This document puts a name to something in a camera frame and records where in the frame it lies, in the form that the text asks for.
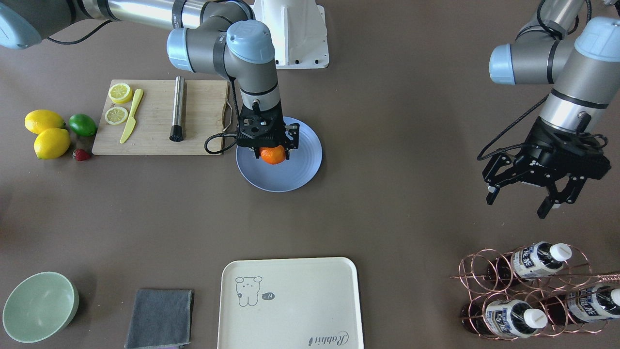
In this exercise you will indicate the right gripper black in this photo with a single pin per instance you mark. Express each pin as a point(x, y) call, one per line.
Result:
point(292, 137)

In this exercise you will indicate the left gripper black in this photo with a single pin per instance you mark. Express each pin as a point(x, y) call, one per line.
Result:
point(536, 145)

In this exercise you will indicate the orange mandarin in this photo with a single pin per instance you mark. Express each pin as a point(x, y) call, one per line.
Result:
point(273, 155)

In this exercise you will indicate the blue plate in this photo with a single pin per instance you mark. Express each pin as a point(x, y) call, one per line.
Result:
point(289, 175)

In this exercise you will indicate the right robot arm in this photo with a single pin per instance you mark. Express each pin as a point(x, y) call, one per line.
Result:
point(219, 37)

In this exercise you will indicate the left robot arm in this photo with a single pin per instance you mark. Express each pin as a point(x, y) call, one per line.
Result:
point(584, 73)

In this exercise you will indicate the tea bottle back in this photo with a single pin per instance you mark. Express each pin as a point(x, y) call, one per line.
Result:
point(527, 264)
point(587, 305)

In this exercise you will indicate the tea bottle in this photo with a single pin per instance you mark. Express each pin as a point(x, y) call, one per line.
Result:
point(503, 319)
point(527, 264)
point(587, 305)

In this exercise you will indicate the wooden cutting board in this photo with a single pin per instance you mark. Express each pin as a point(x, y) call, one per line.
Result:
point(205, 106)

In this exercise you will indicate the steel muddler black tip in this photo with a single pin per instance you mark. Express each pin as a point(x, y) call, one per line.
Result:
point(178, 111)

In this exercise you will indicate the tea bottle front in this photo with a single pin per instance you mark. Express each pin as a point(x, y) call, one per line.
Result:
point(503, 319)

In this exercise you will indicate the yellow plastic knife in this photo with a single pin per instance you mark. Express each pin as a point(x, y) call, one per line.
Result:
point(131, 122)

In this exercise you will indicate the cream rabbit tray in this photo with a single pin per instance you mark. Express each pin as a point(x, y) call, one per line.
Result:
point(298, 303)

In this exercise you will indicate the lemon half lower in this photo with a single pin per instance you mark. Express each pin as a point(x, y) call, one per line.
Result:
point(116, 115)

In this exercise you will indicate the lemon half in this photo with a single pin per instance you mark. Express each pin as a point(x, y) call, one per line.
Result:
point(120, 93)
point(116, 115)

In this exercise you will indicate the lemon half upper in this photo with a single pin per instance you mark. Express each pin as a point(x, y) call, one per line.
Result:
point(120, 93)

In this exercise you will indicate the green lime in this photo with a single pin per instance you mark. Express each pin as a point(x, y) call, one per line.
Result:
point(82, 125)

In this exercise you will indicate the red strawberry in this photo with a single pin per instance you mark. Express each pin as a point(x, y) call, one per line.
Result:
point(81, 155)

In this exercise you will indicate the grey folded cloth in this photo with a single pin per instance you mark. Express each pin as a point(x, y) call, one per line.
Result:
point(161, 319)

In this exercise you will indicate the yellow lemon near strawberry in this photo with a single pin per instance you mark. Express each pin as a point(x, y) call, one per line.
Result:
point(52, 143)

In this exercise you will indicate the yellow lemon outer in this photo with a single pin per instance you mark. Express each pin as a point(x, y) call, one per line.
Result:
point(39, 120)

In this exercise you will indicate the mint green bowl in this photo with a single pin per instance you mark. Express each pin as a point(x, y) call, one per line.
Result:
point(39, 307)

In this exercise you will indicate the copper wire bottle rack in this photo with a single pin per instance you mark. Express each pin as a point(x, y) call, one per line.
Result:
point(576, 274)

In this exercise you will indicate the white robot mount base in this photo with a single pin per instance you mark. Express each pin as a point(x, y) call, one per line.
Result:
point(298, 31)

